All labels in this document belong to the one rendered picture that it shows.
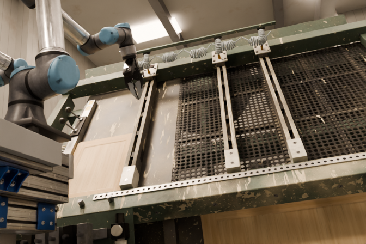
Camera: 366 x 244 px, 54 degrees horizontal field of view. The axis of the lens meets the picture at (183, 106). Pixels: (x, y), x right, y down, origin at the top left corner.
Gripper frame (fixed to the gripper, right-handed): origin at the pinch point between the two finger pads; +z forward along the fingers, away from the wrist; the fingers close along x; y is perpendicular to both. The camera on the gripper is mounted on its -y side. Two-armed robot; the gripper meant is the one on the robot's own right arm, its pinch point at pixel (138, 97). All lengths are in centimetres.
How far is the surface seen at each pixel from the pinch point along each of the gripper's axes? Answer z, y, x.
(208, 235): 70, -6, -20
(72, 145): 20, 25, 55
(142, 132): 20.1, 22.4, 10.1
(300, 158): 41, -8, -67
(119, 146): 25.1, 22.8, 25.6
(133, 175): 35.1, -8.1, 8.6
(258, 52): -9, 81, -60
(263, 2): -130, 737, -103
